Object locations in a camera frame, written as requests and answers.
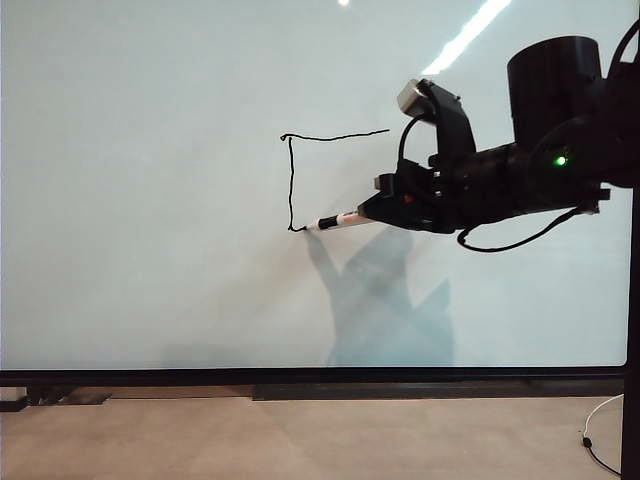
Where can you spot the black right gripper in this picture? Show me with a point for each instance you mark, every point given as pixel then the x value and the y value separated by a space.
pixel 422 205

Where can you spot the black and white marker pen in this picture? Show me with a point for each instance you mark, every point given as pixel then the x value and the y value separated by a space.
pixel 327 223

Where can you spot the black marker line drawing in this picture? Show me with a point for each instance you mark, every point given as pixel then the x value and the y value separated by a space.
pixel 291 175

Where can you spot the long black floor base bar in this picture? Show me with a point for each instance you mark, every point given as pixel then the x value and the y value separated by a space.
pixel 400 392

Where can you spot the black stand foot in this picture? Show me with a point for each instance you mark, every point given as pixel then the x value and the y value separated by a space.
pixel 12 405

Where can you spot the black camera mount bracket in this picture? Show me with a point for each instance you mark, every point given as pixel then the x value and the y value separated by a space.
pixel 455 130

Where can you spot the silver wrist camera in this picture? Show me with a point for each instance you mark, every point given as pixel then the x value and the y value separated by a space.
pixel 412 97

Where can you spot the white glass whiteboard black frame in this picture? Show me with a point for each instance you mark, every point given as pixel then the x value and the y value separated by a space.
pixel 150 200

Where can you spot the black stand post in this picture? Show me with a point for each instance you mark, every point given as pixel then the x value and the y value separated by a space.
pixel 631 425

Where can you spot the black caster bracket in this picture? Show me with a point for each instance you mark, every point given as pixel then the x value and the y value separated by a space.
pixel 44 397

